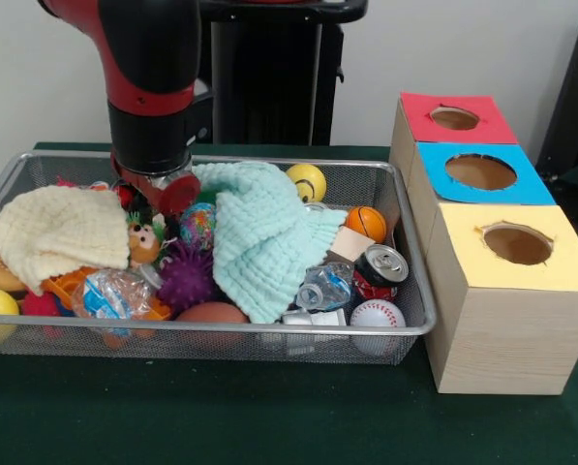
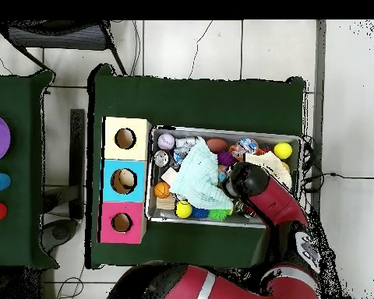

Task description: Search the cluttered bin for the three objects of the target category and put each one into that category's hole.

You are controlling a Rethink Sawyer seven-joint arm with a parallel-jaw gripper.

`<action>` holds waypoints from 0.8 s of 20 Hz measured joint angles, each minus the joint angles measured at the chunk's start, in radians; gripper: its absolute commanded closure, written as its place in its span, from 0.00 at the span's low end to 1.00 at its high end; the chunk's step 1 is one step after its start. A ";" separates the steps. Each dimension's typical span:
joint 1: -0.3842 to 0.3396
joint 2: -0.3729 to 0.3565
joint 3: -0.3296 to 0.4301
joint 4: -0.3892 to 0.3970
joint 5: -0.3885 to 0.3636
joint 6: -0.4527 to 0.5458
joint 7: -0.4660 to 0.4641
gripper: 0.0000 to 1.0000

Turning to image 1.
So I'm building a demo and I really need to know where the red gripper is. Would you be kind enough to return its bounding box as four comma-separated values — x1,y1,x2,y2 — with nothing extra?
110,155,202,215

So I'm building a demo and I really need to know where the brown hedgehog plush toy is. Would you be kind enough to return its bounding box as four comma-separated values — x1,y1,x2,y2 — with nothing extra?
126,220,167,267

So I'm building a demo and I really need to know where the cream waffle cloth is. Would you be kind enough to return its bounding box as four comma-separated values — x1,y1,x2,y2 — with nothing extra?
0,186,131,296

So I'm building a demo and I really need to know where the silver mesh bin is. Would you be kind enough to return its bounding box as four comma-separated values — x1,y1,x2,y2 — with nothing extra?
0,149,438,367

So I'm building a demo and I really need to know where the wooden box with three holes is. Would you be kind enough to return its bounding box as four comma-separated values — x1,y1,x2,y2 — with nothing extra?
388,91,578,396

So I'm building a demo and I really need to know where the globe print ball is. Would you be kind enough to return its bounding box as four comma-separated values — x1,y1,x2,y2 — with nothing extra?
179,201,218,251

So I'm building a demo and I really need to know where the purple spiky ball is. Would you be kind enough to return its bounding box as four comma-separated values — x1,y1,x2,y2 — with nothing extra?
155,239,217,316

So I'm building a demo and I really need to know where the mint green waffle cloth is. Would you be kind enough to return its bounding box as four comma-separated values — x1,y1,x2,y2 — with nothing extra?
191,162,349,325

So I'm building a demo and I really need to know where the yellow smiley ball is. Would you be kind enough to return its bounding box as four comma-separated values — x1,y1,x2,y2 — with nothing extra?
286,163,328,204

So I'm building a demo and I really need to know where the crushed bottle with blue label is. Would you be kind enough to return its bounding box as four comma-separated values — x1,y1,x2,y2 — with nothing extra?
70,265,164,335

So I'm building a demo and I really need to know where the small orange basketball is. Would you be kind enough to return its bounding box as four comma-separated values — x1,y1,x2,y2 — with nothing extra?
344,205,389,244

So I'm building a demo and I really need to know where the crushed red soda can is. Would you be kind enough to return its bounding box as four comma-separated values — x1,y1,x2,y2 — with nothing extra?
353,243,410,302

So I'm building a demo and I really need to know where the white baseball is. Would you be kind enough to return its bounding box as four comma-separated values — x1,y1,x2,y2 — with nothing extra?
350,298,407,357

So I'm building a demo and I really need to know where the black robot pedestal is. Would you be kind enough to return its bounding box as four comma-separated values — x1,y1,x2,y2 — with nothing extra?
198,0,370,146

